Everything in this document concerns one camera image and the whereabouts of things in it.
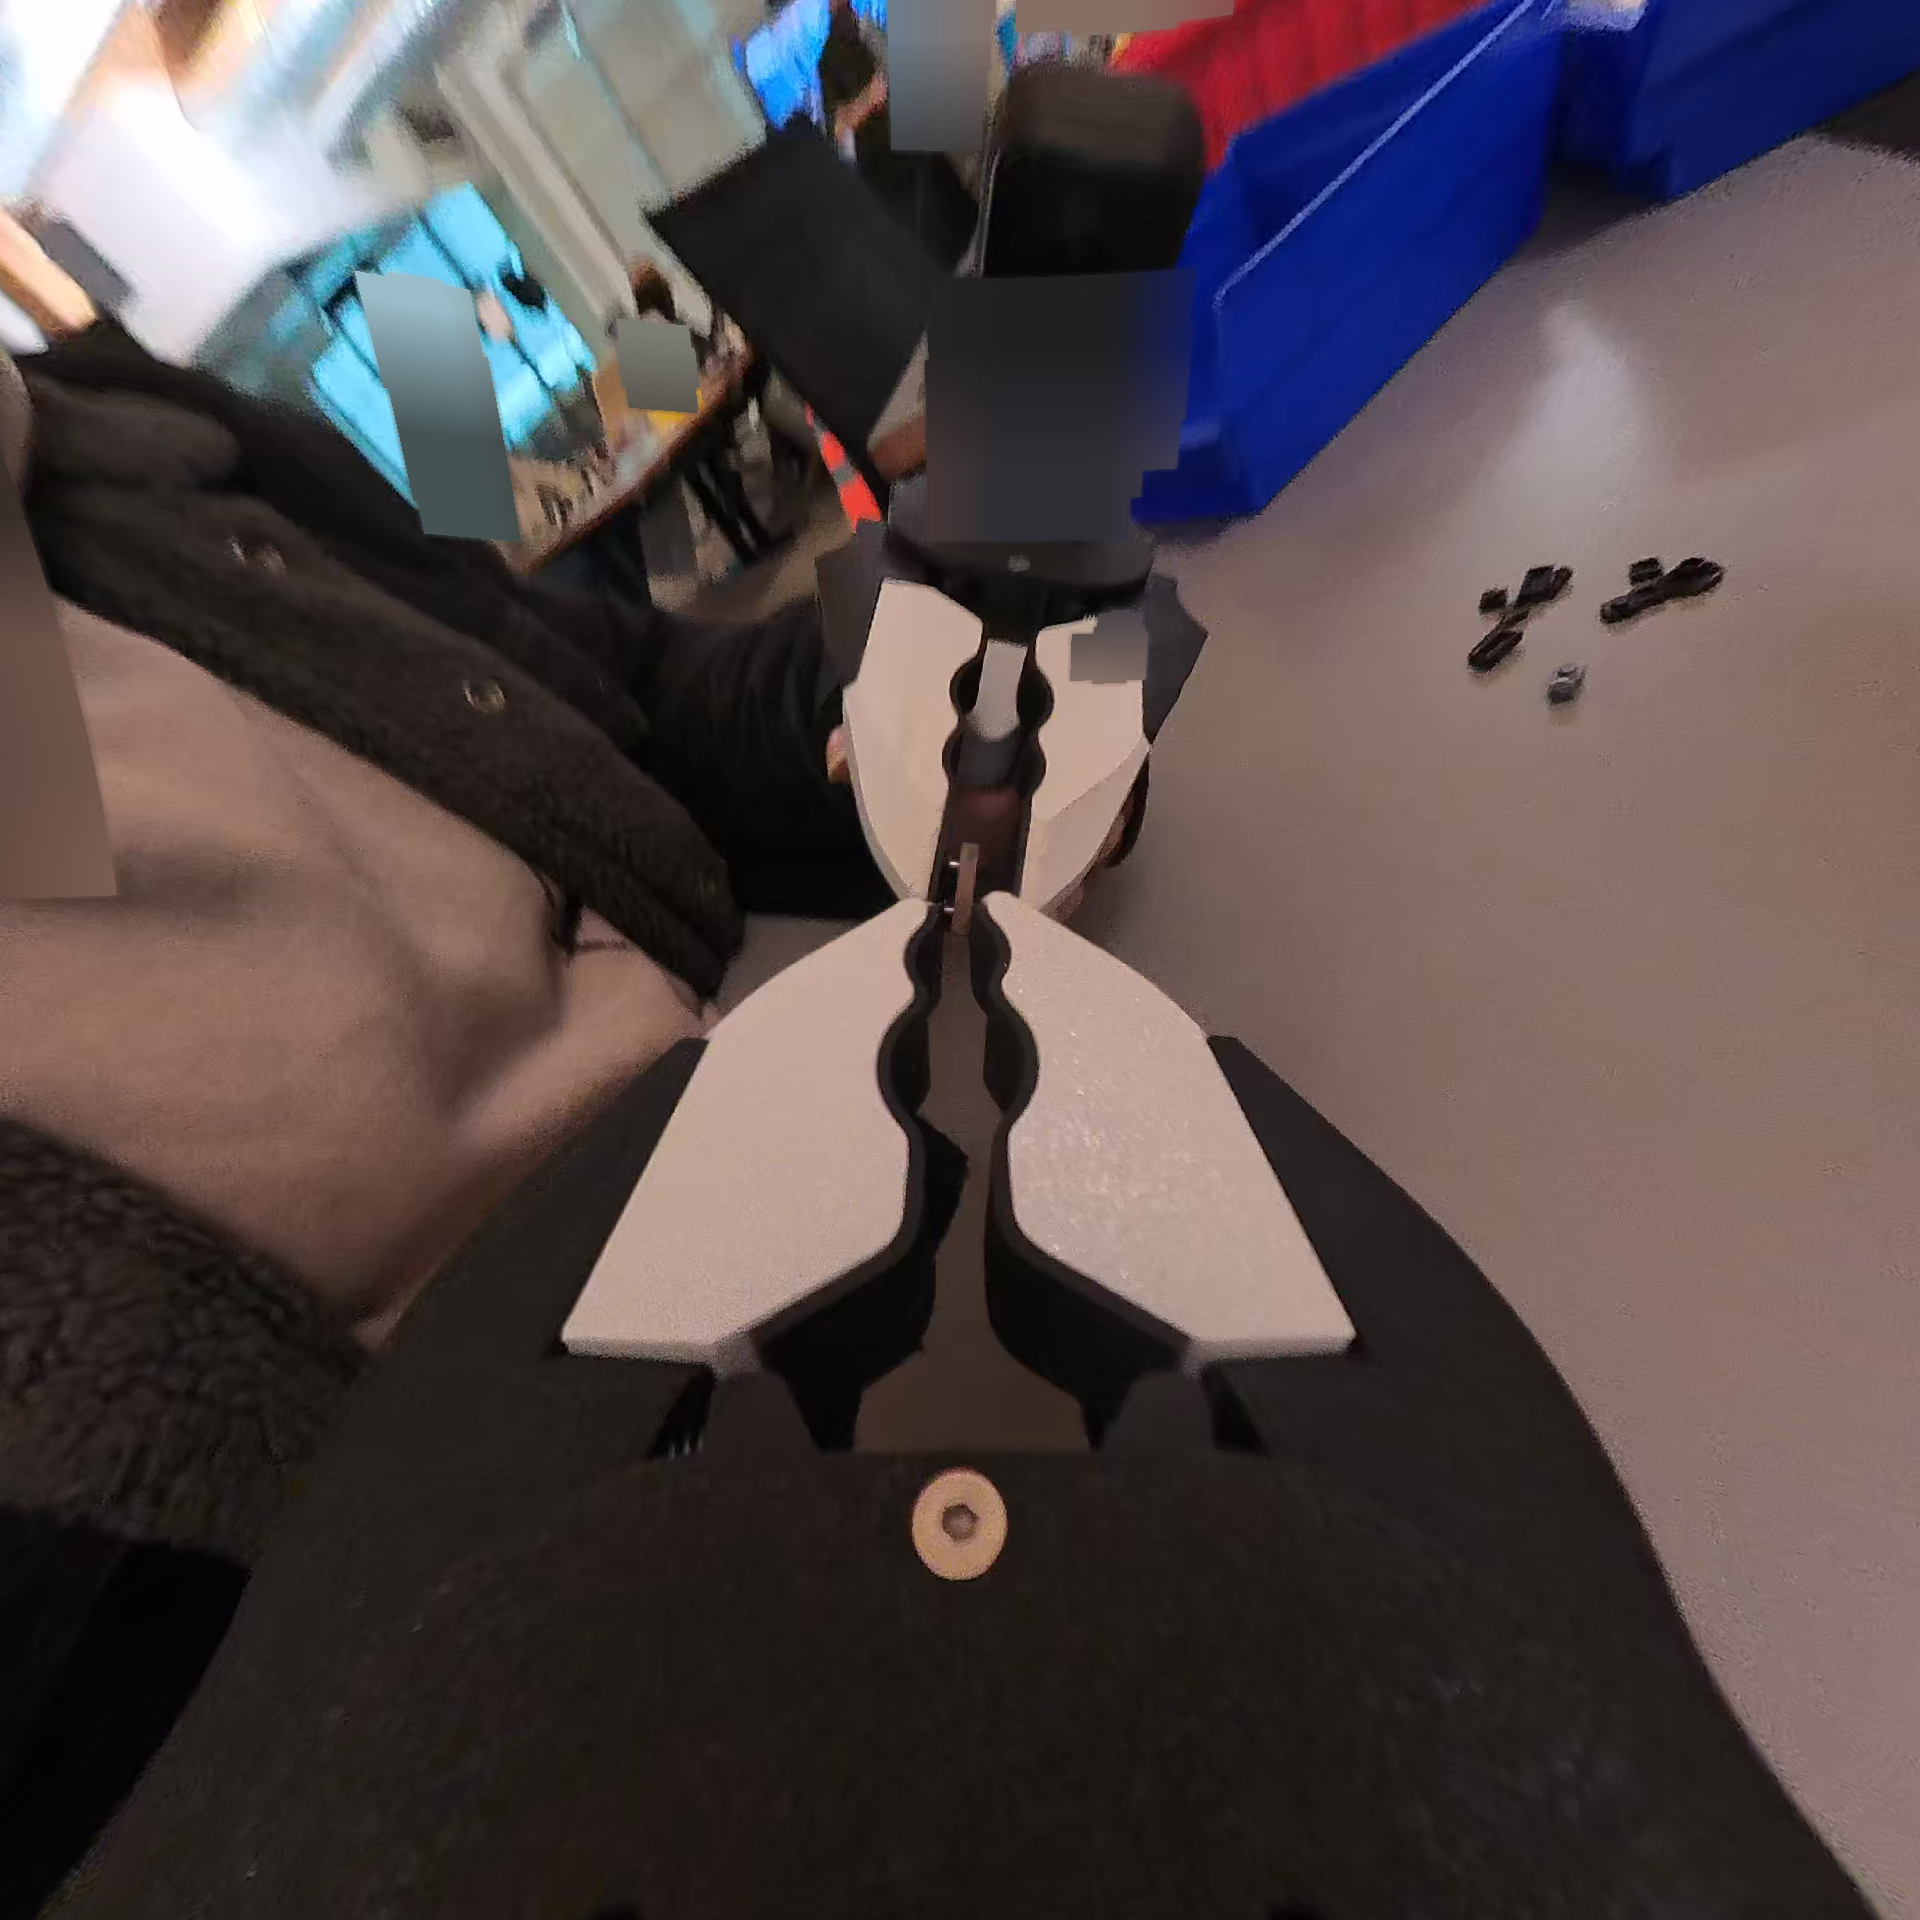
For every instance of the red plastic bin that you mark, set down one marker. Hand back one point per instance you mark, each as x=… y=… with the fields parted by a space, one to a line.
x=1291 y=61

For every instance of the person's grey shirt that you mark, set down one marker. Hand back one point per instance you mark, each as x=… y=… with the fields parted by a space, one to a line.
x=300 y=975

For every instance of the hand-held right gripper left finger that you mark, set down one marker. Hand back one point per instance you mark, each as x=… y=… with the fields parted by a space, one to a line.
x=751 y=1170

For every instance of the grey desk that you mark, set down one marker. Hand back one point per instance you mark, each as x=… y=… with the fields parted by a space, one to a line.
x=1575 y=975

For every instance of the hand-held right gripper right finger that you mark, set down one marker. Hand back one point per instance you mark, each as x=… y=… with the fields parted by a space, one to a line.
x=1170 y=1186

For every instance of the wooden table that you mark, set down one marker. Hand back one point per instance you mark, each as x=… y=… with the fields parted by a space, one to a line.
x=659 y=451

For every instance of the person's left hand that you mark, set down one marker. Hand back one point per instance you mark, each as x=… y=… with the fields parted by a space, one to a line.
x=1113 y=858

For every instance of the person's left forearm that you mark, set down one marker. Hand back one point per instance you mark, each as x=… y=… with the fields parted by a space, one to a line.
x=751 y=751

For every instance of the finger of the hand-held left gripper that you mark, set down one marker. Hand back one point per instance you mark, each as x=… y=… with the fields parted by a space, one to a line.
x=901 y=720
x=1088 y=751

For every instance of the cluster of small black bricks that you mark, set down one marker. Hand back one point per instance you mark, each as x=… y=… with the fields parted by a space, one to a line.
x=1649 y=586

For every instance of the dark grey round stud piece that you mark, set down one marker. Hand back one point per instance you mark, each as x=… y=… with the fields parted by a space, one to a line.
x=1567 y=687

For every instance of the person's black fleece jacket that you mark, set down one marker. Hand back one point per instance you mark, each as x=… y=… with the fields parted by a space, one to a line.
x=374 y=630

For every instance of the black office chair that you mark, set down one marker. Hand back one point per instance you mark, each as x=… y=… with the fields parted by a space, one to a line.
x=1096 y=166

